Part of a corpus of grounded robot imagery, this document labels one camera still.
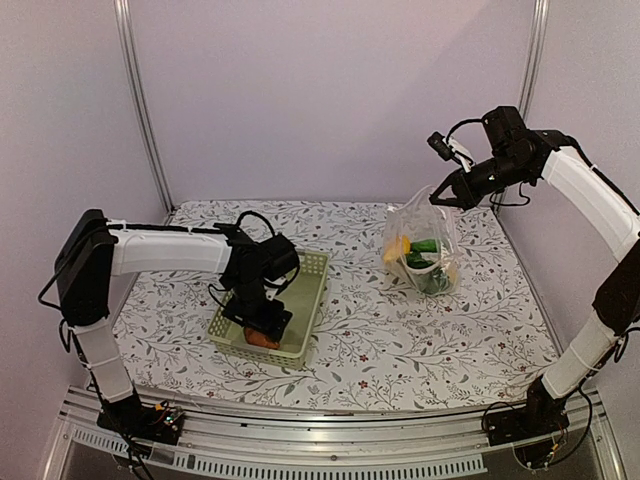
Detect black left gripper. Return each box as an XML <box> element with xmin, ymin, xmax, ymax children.
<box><xmin>222</xmin><ymin>276</ymin><xmax>292</xmax><ymax>341</ymax></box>

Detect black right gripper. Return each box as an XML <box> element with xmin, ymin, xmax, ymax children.
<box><xmin>429</xmin><ymin>151</ymin><xmax>533</xmax><ymax>210</ymax></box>

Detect brown bread roll toy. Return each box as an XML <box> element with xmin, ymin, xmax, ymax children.
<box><xmin>244</xmin><ymin>328</ymin><xmax>280</xmax><ymax>350</ymax></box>

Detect green bitter gourd toy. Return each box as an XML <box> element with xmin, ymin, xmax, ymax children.
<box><xmin>410</xmin><ymin>239</ymin><xmax>440</xmax><ymax>253</ymax></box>

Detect clear pink zip top bag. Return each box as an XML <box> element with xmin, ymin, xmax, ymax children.
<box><xmin>381</xmin><ymin>185</ymin><xmax>459</xmax><ymax>296</ymax></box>

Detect orange yellow mango toy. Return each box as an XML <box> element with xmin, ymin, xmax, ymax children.
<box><xmin>383</xmin><ymin>236</ymin><xmax>411</xmax><ymax>263</ymax></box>

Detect yellow lemon toy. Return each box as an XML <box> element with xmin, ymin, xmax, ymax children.
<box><xmin>446</xmin><ymin>264</ymin><xmax>459</xmax><ymax>284</ymax></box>

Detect green bok choy toy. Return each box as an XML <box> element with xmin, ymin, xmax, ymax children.
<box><xmin>405</xmin><ymin>252</ymin><xmax>452</xmax><ymax>295</ymax></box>

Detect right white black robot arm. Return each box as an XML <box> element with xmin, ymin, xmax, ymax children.
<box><xmin>430</xmin><ymin>130</ymin><xmax>639</xmax><ymax>436</ymax></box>

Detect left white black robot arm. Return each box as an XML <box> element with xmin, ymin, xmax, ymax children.
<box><xmin>51</xmin><ymin>209</ymin><xmax>300</xmax><ymax>434</ymax></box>

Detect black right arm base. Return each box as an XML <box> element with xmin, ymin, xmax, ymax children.
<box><xmin>481</xmin><ymin>401</ymin><xmax>570</xmax><ymax>446</ymax></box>

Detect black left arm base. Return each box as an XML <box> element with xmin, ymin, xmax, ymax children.
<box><xmin>97</xmin><ymin>397</ymin><xmax>185</xmax><ymax>445</ymax></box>

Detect beige perforated plastic basket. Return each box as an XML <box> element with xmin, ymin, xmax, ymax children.
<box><xmin>208</xmin><ymin>251</ymin><xmax>329</xmax><ymax>370</ymax></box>

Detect floral white table mat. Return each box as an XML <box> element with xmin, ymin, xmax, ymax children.
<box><xmin>114</xmin><ymin>200</ymin><xmax>557</xmax><ymax>410</ymax></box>

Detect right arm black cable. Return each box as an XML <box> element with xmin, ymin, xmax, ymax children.
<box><xmin>447</xmin><ymin>118</ymin><xmax>486</xmax><ymax>139</ymax></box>

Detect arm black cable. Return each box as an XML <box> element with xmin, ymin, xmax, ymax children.
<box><xmin>234</xmin><ymin>210</ymin><xmax>276</xmax><ymax>239</ymax></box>
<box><xmin>447</xmin><ymin>118</ymin><xmax>486</xmax><ymax>139</ymax></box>

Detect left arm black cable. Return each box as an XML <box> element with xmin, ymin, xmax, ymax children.
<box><xmin>234</xmin><ymin>210</ymin><xmax>276</xmax><ymax>239</ymax></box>

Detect aluminium front rail frame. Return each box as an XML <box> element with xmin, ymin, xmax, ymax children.
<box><xmin>38</xmin><ymin>387</ymin><xmax>630</xmax><ymax>479</ymax></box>

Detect right aluminium frame post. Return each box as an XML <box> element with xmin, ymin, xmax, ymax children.
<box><xmin>518</xmin><ymin>0</ymin><xmax>550</xmax><ymax>120</ymax></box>

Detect aluminium frame post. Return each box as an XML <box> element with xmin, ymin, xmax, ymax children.
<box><xmin>518</xmin><ymin>0</ymin><xmax>550</xmax><ymax>120</ymax></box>
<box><xmin>113</xmin><ymin>0</ymin><xmax>175</xmax><ymax>216</ymax></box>

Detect left aluminium frame post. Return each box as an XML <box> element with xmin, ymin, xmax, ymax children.
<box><xmin>113</xmin><ymin>0</ymin><xmax>175</xmax><ymax>216</ymax></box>

